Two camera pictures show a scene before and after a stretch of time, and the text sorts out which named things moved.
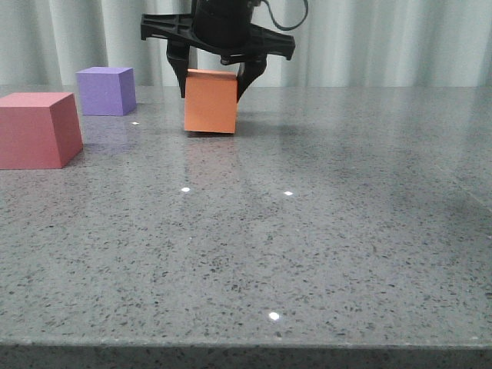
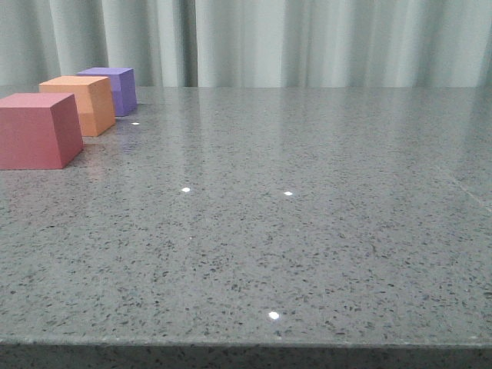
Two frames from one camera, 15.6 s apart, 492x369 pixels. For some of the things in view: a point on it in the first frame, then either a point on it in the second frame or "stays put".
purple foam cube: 107,91 stays put
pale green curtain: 341,43 stays put
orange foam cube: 211,101 to 93,96
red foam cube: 38,130 stays put
